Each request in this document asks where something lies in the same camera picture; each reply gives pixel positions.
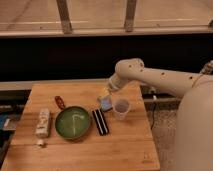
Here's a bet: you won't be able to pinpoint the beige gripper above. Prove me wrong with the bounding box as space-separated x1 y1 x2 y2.
99 74 128 98

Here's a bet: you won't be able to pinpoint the clear plastic cup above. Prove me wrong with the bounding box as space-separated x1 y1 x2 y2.
112 99 130 120

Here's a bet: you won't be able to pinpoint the black striped block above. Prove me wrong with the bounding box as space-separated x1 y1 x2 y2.
92 109 109 136

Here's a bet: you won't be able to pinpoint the black cable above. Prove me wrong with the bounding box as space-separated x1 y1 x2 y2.
149 94 160 131

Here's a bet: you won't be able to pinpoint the white squeeze tube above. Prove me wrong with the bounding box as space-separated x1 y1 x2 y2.
35 108 51 147

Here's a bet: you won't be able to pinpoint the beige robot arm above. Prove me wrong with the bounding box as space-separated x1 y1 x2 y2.
99 58 213 171

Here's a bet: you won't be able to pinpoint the blue sponge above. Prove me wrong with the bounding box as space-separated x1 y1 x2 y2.
98 96 112 111

